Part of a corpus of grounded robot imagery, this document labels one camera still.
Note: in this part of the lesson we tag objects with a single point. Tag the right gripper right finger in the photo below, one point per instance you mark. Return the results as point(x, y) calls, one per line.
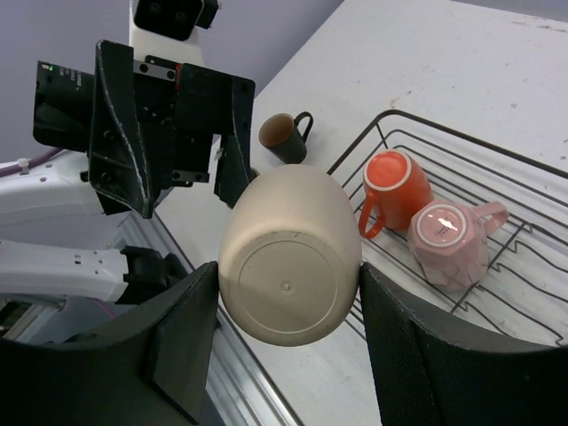
point(432, 368)

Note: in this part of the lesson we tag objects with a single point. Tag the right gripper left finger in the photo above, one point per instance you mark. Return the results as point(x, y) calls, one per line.
point(148, 366)

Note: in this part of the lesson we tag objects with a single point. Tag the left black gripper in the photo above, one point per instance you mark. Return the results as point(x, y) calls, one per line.
point(182, 108)

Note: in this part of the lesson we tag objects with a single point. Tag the dark brown ceramic mug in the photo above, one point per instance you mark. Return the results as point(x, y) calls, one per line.
point(285, 136)

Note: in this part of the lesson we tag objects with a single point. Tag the beige plastic tumbler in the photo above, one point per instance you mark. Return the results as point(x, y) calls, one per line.
point(288, 263)

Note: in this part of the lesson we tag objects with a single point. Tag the orange ceramic mug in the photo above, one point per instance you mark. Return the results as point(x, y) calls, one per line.
point(396, 188)

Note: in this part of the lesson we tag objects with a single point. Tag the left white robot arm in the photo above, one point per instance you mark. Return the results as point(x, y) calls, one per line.
point(52, 219)

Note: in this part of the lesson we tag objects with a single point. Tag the pink faceted ceramic mug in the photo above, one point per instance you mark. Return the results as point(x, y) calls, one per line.
point(449, 241)

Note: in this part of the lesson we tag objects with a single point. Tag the aluminium mounting rail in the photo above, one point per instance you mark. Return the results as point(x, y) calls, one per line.
point(240, 387)

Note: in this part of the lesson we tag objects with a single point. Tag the black wire dish rack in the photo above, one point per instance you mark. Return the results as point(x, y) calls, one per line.
point(524, 292)

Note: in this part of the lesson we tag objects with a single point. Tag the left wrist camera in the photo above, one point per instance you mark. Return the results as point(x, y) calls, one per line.
point(169, 29)

